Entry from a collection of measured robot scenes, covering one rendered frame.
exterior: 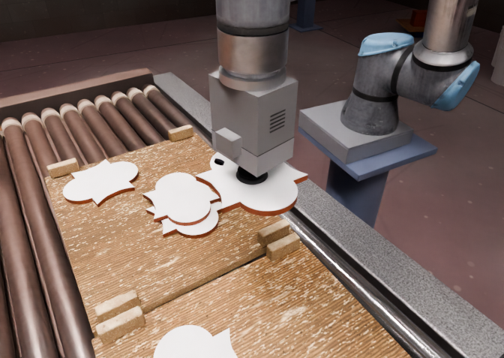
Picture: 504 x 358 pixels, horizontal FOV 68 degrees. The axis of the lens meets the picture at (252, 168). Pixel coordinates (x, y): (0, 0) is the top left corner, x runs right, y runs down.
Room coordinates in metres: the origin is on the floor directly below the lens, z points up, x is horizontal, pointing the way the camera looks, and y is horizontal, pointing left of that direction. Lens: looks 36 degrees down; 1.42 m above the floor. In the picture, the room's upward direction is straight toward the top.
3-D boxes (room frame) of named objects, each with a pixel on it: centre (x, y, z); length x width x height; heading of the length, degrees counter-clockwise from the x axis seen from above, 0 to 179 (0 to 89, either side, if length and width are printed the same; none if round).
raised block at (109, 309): (0.31, 0.19, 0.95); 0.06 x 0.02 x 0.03; 122
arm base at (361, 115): (0.90, -0.32, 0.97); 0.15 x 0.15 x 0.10
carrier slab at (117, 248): (0.55, 0.18, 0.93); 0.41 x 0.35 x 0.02; 32
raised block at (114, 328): (0.29, 0.18, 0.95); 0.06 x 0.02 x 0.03; 121
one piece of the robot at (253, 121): (0.40, 0.01, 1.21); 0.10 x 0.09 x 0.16; 133
